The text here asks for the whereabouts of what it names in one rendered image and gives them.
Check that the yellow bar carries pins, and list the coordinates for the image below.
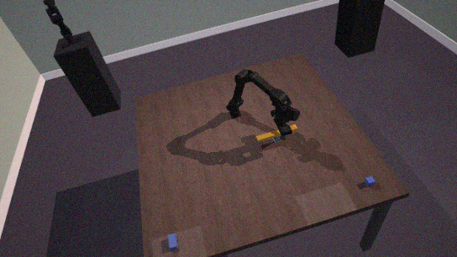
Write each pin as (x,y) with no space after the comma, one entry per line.
(273,134)

